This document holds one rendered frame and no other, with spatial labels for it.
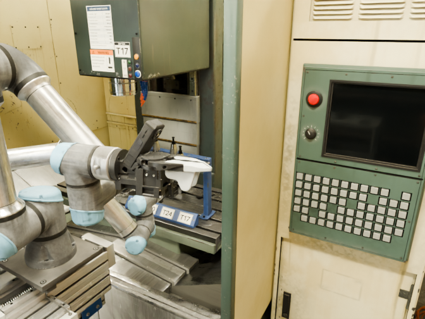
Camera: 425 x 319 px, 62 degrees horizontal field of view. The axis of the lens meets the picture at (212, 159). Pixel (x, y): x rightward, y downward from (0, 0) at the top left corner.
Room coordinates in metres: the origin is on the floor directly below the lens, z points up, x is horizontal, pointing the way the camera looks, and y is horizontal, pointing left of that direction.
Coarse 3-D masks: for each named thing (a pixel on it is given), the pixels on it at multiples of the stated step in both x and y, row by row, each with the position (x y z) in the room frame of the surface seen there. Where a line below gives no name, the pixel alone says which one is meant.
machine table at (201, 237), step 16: (64, 192) 1.96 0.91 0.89; (128, 192) 1.95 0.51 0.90; (192, 192) 1.95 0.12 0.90; (192, 208) 1.75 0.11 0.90; (160, 224) 1.61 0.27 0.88; (176, 224) 1.58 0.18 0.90; (208, 224) 1.58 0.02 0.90; (176, 240) 1.53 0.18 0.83; (192, 240) 1.49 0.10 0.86; (208, 240) 1.47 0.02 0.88
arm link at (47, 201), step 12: (24, 192) 0.92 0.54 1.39; (36, 192) 0.93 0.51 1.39; (48, 192) 0.93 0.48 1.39; (60, 192) 0.96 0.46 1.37; (36, 204) 0.89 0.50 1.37; (48, 204) 0.91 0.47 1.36; (60, 204) 0.95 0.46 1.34; (48, 216) 0.89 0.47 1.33; (60, 216) 0.94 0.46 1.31; (48, 228) 0.90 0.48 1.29; (60, 228) 0.93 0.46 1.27
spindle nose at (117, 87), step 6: (108, 78) 2.03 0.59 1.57; (114, 78) 1.99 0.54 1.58; (114, 84) 1.99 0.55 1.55; (120, 84) 1.99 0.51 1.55; (126, 84) 2.00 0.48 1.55; (132, 84) 2.02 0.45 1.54; (114, 90) 1.99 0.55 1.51; (120, 90) 1.99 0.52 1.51; (126, 90) 2.00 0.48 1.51; (132, 90) 2.02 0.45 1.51
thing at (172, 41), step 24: (72, 0) 1.93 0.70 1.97; (96, 0) 1.85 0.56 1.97; (120, 0) 1.78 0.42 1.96; (144, 0) 1.77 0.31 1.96; (168, 0) 1.93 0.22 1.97; (192, 0) 2.13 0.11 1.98; (120, 24) 1.79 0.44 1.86; (144, 24) 1.76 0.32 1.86; (168, 24) 1.93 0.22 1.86; (192, 24) 2.13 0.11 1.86; (144, 48) 1.75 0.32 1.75; (168, 48) 1.92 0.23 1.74; (192, 48) 2.12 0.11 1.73; (96, 72) 1.88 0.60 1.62; (120, 72) 1.80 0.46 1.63; (144, 72) 1.74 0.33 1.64; (168, 72) 1.91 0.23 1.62
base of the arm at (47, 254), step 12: (36, 240) 0.89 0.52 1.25; (48, 240) 0.90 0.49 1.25; (60, 240) 0.92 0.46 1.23; (72, 240) 0.98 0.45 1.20; (36, 252) 0.89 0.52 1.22; (48, 252) 0.89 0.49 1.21; (60, 252) 0.91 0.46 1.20; (72, 252) 0.94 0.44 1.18; (36, 264) 0.88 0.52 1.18; (48, 264) 0.88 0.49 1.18; (60, 264) 0.90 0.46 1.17
